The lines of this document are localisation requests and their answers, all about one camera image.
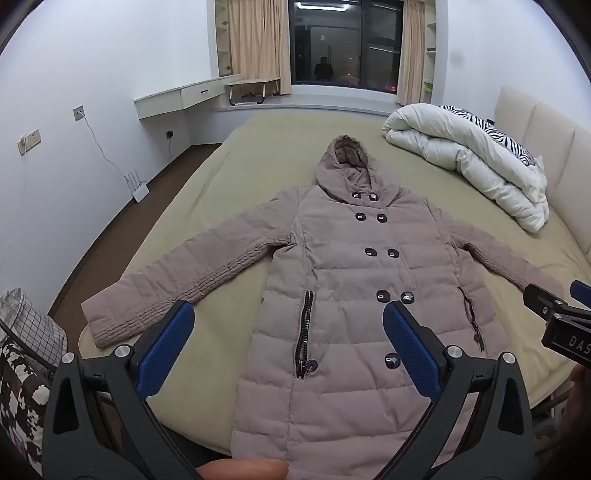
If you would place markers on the narrow beige curtain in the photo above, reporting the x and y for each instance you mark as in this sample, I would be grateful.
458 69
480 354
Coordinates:
411 50

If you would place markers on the zebra striped pillow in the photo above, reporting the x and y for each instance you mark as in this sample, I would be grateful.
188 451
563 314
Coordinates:
501 136

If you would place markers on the mauve hooded padded coat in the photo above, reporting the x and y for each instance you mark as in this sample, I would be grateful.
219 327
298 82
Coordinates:
341 277

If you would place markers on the checked laundry basket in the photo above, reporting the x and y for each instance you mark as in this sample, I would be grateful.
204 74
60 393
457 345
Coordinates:
27 323

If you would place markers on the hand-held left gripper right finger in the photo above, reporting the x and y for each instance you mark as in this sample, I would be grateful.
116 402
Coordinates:
408 346

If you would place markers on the wide beige curtain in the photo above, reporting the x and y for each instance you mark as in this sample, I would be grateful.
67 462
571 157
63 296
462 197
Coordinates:
258 41

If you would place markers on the beige padded headboard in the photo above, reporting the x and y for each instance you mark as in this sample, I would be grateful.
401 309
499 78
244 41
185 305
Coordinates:
554 138

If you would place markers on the wooden wall shelf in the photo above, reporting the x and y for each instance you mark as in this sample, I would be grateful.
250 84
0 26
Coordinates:
222 41

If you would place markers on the white wall socket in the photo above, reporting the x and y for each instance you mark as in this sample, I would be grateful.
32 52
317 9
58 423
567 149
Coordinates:
78 113

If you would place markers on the white wall-mounted desk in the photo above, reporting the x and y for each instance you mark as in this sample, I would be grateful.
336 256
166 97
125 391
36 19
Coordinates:
198 92

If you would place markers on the white router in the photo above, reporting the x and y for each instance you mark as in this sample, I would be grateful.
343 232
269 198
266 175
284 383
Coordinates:
141 191

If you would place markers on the white folded duvet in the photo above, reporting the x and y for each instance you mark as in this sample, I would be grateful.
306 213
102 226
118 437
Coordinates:
461 147

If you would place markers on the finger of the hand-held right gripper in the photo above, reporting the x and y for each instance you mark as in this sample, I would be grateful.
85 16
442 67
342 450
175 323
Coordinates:
582 290
542 300

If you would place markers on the person's left hand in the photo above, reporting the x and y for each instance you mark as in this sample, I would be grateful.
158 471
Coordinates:
244 470

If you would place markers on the dark window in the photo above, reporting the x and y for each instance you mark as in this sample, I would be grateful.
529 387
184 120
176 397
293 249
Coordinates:
346 41

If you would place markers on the white wall shelf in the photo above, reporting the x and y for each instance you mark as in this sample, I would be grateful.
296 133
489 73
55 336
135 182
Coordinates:
430 55

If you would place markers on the bed with olive sheet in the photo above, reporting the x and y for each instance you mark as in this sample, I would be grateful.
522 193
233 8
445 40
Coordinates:
277 152

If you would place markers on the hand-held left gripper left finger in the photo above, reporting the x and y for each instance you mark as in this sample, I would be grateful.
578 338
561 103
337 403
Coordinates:
168 341

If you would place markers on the person's right hand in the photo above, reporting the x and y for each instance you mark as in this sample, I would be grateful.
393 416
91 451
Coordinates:
582 381

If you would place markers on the folding lap table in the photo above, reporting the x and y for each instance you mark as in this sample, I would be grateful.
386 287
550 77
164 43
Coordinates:
251 83

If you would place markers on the white window sill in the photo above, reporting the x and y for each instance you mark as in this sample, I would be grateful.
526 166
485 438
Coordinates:
323 102

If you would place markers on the camouflage patterned cloth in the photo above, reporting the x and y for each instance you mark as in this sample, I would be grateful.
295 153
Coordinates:
23 406

